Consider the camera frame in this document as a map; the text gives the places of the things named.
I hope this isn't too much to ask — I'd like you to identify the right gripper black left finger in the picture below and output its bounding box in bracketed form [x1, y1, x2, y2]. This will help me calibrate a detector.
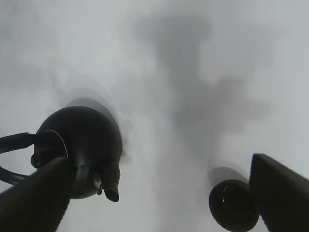
[0, 158, 72, 232]

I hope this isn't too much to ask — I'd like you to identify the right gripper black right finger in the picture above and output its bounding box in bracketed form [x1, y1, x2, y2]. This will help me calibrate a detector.
[249, 154, 309, 232]

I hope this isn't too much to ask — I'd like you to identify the small black teacup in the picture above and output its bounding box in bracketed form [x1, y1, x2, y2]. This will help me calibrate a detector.
[209, 179, 259, 232]

